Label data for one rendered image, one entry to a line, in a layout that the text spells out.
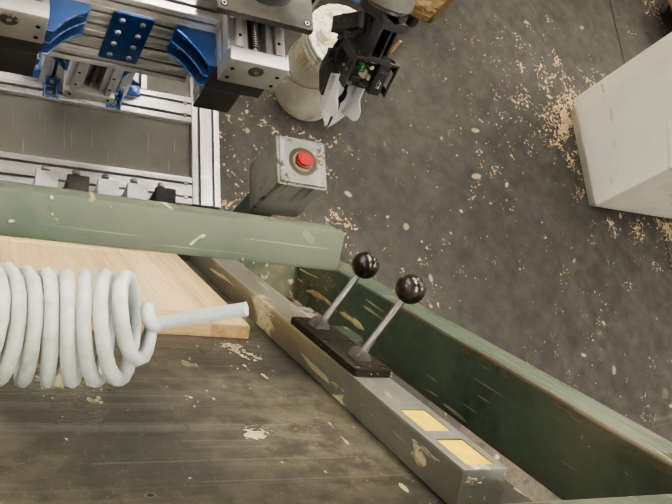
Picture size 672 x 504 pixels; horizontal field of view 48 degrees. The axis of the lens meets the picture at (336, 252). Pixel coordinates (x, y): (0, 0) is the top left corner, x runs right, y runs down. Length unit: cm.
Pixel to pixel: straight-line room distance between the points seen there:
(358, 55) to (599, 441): 58
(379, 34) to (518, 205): 236
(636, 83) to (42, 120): 244
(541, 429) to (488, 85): 273
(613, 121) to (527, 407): 273
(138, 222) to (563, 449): 70
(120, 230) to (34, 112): 204
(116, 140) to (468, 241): 147
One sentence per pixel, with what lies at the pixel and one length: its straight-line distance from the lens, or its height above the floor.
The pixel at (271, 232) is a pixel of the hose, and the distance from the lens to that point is 35.
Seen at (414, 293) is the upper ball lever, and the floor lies 155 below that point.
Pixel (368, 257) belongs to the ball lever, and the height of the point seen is 145.
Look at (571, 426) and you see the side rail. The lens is 94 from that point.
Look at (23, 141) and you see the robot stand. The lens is 231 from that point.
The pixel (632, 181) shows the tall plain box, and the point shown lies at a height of 28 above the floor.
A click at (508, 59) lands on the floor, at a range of 375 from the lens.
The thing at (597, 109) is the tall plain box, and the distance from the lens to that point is 371.
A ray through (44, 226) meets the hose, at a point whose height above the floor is 196.
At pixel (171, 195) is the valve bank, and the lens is 170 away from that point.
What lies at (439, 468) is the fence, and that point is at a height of 167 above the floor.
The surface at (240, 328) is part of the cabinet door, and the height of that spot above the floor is 130.
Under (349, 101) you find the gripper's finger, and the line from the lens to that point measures 117.
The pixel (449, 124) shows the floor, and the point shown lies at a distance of 330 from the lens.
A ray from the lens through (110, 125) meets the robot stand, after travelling 239.
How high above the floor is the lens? 226
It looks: 56 degrees down
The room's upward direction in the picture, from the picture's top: 55 degrees clockwise
